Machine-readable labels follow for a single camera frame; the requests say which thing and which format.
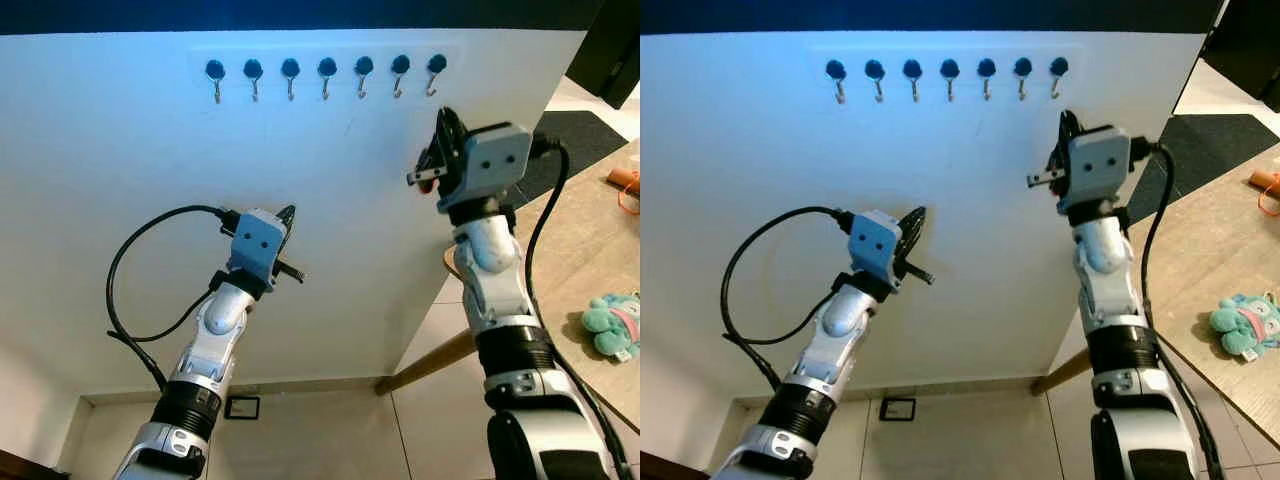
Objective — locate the black cabinet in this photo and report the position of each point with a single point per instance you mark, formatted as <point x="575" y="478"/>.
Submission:
<point x="1245" y="40"/>
<point x="610" y="45"/>

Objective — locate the black wall socket plate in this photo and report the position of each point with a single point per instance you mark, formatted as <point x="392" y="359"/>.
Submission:
<point x="242" y="407"/>
<point x="897" y="409"/>

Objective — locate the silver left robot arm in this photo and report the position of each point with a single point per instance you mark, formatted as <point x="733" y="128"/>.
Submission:
<point x="215" y="330"/>
<point x="840" y="325"/>

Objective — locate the white partition panel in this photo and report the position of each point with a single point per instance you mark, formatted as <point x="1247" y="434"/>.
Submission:
<point x="720" y="150"/>
<point x="200" y="170"/>

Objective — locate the wooden table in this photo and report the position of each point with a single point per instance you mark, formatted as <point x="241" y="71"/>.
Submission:
<point x="1220" y="260"/>
<point x="590" y="250"/>

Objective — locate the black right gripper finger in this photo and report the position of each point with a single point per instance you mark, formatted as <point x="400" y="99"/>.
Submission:
<point x="1067" y="125"/>
<point x="447" y="122"/>

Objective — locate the blue knob metal hook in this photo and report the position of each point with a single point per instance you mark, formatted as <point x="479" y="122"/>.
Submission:
<point x="290" y="68"/>
<point x="1023" y="66"/>
<point x="400" y="65"/>
<point x="253" y="69"/>
<point x="986" y="67"/>
<point x="836" y="70"/>
<point x="364" y="66"/>
<point x="1059" y="66"/>
<point x="874" y="69"/>
<point x="327" y="67"/>
<point x="215" y="70"/>
<point x="949" y="68"/>
<point x="912" y="68"/>
<point x="437" y="63"/>

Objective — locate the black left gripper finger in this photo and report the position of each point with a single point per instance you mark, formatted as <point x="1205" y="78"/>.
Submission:
<point x="288" y="218"/>
<point x="914" y="220"/>

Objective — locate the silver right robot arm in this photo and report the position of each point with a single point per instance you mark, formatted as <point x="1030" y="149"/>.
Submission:
<point x="495" y="260"/>
<point x="1105" y="260"/>

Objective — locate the white hook rail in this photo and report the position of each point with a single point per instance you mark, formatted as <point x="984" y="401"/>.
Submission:
<point x="930" y="52"/>
<point x="310" y="52"/>

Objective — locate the dark rug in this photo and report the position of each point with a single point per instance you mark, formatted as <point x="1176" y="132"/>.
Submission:
<point x="1210" y="145"/>
<point x="580" y="135"/>

